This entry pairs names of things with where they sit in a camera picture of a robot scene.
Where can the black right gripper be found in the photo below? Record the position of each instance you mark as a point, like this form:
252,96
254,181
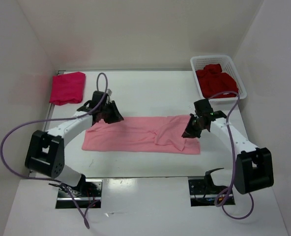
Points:
189,132

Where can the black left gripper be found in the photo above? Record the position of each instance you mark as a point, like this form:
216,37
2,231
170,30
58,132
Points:
116,116

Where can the dark red t-shirt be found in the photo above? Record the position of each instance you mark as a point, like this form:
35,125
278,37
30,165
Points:
216,83

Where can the magenta t-shirt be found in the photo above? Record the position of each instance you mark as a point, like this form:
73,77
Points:
68,88

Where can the light pink t-shirt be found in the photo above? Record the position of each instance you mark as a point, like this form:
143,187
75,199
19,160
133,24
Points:
142,134

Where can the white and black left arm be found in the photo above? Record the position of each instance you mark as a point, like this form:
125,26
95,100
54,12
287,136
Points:
46,149

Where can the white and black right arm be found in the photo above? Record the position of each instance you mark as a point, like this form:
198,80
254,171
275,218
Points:
252,166

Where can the white plastic basket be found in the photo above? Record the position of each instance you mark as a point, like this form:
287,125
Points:
199,62

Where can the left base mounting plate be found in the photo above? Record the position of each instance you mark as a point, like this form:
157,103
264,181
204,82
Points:
90,195

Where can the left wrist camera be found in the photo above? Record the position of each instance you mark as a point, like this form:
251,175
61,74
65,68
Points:
99,102

